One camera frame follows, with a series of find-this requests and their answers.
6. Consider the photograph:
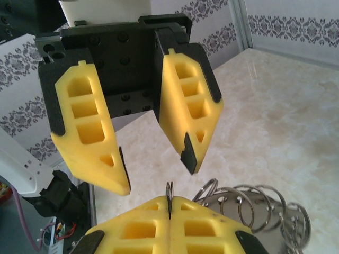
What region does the silver split ring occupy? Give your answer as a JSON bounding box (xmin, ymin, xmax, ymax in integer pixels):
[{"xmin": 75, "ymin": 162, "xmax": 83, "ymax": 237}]
[
  {"xmin": 233, "ymin": 185, "xmax": 272, "ymax": 231},
  {"xmin": 192, "ymin": 178, "xmax": 220, "ymax": 210},
  {"xmin": 255, "ymin": 184, "xmax": 289, "ymax": 231},
  {"xmin": 220, "ymin": 194, "xmax": 252, "ymax": 230},
  {"xmin": 279, "ymin": 202, "xmax": 312, "ymax": 249},
  {"xmin": 164, "ymin": 181, "xmax": 175, "ymax": 212}
]

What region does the aluminium frame post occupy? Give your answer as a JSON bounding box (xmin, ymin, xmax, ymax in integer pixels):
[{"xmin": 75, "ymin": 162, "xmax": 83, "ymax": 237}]
[{"xmin": 229, "ymin": 0, "xmax": 255, "ymax": 51}]

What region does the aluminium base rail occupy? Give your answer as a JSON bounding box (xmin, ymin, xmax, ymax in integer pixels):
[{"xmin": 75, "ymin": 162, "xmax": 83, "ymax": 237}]
[{"xmin": 86, "ymin": 182, "xmax": 97, "ymax": 231}]

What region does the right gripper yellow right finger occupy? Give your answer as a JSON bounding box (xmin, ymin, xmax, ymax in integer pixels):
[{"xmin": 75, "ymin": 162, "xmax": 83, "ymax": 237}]
[{"xmin": 169, "ymin": 196, "xmax": 271, "ymax": 254}]

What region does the left white camera bracket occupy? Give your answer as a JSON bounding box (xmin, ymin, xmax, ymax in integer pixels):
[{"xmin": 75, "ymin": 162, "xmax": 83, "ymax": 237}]
[{"xmin": 58, "ymin": 0, "xmax": 153, "ymax": 28}]

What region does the green circuit board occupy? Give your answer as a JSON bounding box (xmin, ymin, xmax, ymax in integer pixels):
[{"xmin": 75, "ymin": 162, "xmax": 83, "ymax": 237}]
[{"xmin": 39, "ymin": 216, "xmax": 68, "ymax": 254}]

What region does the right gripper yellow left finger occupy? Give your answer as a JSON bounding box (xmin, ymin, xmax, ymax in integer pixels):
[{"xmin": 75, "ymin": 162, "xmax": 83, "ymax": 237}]
[{"xmin": 75, "ymin": 196, "xmax": 171, "ymax": 254}]

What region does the round metal numbered key plate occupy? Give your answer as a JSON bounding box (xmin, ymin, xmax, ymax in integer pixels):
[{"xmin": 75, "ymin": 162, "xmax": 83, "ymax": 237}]
[{"xmin": 201, "ymin": 190, "xmax": 313, "ymax": 254}]

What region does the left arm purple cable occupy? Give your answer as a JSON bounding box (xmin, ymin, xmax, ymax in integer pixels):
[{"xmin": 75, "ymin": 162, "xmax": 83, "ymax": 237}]
[{"xmin": 10, "ymin": 185, "xmax": 42, "ymax": 252}]

